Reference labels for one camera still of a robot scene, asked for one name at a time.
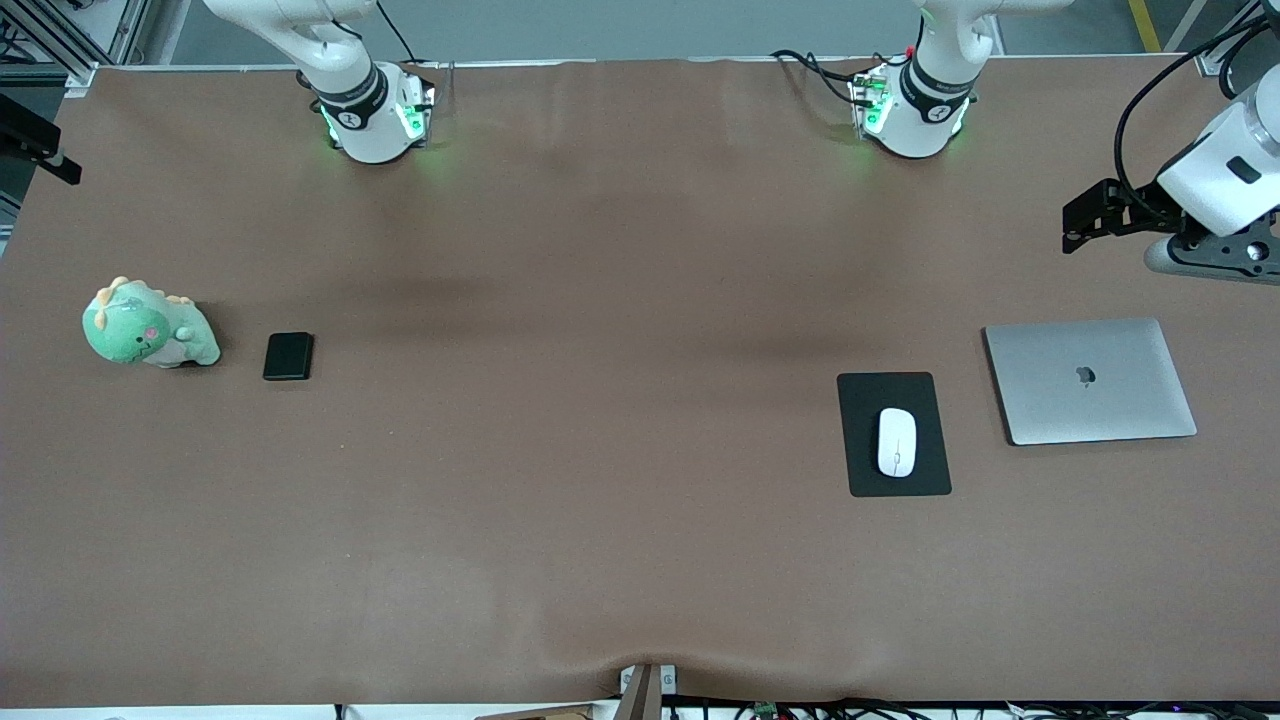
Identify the black mouse pad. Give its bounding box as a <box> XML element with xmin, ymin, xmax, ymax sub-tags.
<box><xmin>837</xmin><ymin>372</ymin><xmax>953</xmax><ymax>498</ymax></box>

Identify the black base cable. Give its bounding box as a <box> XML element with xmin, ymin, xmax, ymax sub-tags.
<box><xmin>770</xmin><ymin>48</ymin><xmax>881</xmax><ymax>106</ymax></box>
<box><xmin>375</xmin><ymin>0</ymin><xmax>419</xmax><ymax>66</ymax></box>

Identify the silver laptop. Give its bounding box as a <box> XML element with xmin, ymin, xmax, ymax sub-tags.
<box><xmin>983</xmin><ymin>318</ymin><xmax>1198</xmax><ymax>446</ymax></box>

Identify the camera mount post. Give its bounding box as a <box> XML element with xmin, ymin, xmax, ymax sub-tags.
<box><xmin>618</xmin><ymin>662</ymin><xmax>678</xmax><ymax>720</ymax></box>

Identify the white computer mouse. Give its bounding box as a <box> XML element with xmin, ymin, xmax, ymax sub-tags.
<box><xmin>877</xmin><ymin>407</ymin><xmax>917</xmax><ymax>478</ymax></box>

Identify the brown table cover cloth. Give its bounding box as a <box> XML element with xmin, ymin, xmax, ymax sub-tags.
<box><xmin>0</xmin><ymin>55</ymin><xmax>1280</xmax><ymax>706</ymax></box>

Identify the black right base cable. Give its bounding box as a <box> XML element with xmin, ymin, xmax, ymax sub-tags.
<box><xmin>375</xmin><ymin>0</ymin><xmax>419</xmax><ymax>66</ymax></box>

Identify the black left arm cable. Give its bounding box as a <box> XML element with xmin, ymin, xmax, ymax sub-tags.
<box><xmin>1115</xmin><ymin>10</ymin><xmax>1280</xmax><ymax>191</ymax></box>

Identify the black left base cable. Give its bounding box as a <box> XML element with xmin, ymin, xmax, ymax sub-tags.
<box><xmin>770</xmin><ymin>48</ymin><xmax>881</xmax><ymax>106</ymax></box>

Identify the aluminium frame profile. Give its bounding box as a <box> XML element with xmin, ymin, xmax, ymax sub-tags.
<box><xmin>1195</xmin><ymin>0</ymin><xmax>1280</xmax><ymax>76</ymax></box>
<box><xmin>0</xmin><ymin>0</ymin><xmax>151</xmax><ymax>96</ymax></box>

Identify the black phone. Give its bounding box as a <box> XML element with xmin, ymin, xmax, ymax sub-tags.
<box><xmin>263</xmin><ymin>332</ymin><xmax>314</xmax><ymax>381</ymax></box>

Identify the green dinosaur plush toy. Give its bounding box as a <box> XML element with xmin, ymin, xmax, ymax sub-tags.
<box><xmin>82</xmin><ymin>276</ymin><xmax>222</xmax><ymax>369</ymax></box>

